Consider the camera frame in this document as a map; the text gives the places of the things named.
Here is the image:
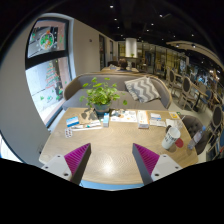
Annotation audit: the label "group of ceiling lights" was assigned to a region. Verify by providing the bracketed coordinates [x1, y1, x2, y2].
[108, 3, 198, 48]

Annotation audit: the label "small white blue box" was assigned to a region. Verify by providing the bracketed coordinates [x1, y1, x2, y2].
[149, 112, 162, 121]

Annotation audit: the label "grey white chevron pillow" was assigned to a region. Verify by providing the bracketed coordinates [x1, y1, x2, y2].
[124, 76, 162, 104]

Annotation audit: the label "grey curved sofa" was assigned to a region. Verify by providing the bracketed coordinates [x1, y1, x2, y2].
[61, 72, 173, 112]

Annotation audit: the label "small light blue carton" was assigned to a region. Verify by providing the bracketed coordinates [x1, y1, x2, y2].
[102, 112, 111, 128]

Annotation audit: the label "green potted plant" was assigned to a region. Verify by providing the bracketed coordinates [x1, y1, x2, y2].
[79, 77, 128, 114]

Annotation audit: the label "grey tufted armchair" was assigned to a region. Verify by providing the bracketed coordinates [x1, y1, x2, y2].
[181, 114, 209, 156]

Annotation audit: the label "group of oval-back chairs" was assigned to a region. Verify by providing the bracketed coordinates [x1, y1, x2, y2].
[164, 68, 224, 158]

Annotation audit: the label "white napkin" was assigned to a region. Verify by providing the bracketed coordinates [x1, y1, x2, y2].
[165, 118, 178, 129]

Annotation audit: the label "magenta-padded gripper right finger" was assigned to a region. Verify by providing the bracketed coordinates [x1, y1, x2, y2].
[132, 143, 183, 186]

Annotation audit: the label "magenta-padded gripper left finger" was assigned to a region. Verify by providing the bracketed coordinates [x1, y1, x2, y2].
[40, 143, 92, 186]

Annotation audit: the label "window with painted decoration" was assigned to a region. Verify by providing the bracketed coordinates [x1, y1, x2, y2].
[24, 18, 73, 126]

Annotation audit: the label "white paper sheets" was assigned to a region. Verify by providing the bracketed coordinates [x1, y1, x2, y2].
[149, 119, 167, 128]

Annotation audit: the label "printed white leaflet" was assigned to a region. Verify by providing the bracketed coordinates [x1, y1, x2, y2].
[109, 109, 138, 123]

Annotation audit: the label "person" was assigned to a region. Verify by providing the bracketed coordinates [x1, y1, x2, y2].
[117, 57, 130, 72]

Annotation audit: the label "clear plastic cup with straw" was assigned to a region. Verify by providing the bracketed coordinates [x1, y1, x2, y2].
[173, 115, 186, 131]

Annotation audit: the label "small wooden stand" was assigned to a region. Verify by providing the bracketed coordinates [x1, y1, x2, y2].
[78, 109, 100, 125]

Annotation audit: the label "flat blue white pack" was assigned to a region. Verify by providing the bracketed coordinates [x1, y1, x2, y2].
[65, 116, 80, 128]

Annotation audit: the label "silver blister pack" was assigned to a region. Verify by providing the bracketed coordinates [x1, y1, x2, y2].
[64, 128, 74, 139]

